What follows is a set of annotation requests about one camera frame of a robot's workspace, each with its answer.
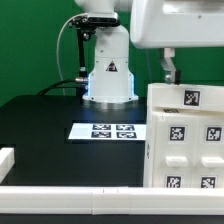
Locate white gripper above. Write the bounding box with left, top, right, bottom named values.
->
left=130, top=0, right=224, bottom=84

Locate white cabinet box with tags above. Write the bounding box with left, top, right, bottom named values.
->
left=147, top=83, right=224, bottom=112

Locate white cabinet door with knob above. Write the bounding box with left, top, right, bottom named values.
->
left=193, top=118, right=224, bottom=189

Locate white cabinet body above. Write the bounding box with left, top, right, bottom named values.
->
left=143, top=108, right=224, bottom=189

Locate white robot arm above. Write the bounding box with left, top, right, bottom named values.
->
left=74, top=0, right=224, bottom=107

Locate white tag sheet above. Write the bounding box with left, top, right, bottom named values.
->
left=68, top=123, right=146, bottom=141

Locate black cable bundle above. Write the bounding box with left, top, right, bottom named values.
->
left=37, top=78, right=90, bottom=97

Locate grey cable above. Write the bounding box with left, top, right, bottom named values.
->
left=55, top=13, right=88, bottom=96

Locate white front wall rail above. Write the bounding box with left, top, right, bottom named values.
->
left=0, top=186, right=224, bottom=215

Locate white left wall block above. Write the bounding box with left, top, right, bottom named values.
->
left=0, top=147, right=15, bottom=183

